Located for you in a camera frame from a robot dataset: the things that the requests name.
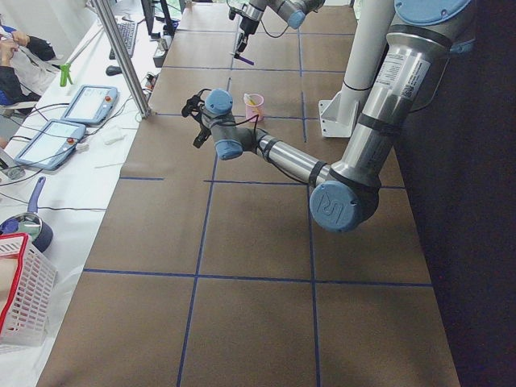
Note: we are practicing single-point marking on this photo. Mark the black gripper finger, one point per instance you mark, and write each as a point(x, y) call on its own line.
point(241, 43)
point(199, 140)

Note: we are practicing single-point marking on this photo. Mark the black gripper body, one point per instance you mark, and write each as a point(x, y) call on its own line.
point(201, 134)
point(244, 27)

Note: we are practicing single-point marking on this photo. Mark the purple marker pen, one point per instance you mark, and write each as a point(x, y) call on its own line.
point(243, 58)

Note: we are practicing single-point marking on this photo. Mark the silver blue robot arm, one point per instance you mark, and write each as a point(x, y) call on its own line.
point(395, 45)
point(292, 12)

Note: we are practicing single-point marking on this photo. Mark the pink mesh pen holder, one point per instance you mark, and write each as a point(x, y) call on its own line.
point(255, 112)

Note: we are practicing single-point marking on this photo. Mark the black monitor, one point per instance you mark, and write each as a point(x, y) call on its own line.
point(157, 19)

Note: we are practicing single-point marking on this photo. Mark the upper blue teach pendant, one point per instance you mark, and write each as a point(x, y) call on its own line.
point(91, 104)

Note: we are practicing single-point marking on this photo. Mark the blue teach pendant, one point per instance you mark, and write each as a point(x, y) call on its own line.
point(91, 104)
point(50, 148)

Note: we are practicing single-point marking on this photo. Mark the black computer mouse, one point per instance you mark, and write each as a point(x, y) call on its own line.
point(112, 70)

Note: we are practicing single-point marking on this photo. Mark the black keyboard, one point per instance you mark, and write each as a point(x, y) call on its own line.
point(128, 32)

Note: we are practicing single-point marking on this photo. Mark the lower blue teach pendant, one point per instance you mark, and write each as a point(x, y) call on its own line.
point(50, 148)

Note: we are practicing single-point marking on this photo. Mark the green plastic clamp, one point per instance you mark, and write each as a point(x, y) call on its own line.
point(65, 76)

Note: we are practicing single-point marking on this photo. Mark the blue saucepan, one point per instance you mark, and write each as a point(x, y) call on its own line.
point(30, 222)

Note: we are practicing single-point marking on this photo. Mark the seated person in white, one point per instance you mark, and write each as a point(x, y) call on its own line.
point(25, 71)

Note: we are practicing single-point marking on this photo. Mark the white plastic basket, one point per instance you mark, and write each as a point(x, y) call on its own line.
point(27, 280)

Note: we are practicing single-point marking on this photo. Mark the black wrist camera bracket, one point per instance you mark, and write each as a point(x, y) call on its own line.
point(193, 106)

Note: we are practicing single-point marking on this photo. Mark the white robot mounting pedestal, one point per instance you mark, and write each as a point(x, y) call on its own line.
point(339, 115)

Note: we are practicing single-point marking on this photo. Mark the aluminium frame post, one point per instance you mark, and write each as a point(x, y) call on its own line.
point(128, 71)

